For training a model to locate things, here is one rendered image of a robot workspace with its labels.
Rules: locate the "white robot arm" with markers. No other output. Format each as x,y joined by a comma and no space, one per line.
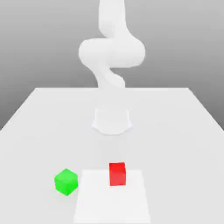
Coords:
112,52

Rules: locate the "small green cube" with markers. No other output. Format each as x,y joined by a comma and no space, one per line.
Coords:
66,182

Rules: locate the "small red cube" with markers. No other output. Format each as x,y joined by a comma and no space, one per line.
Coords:
117,175

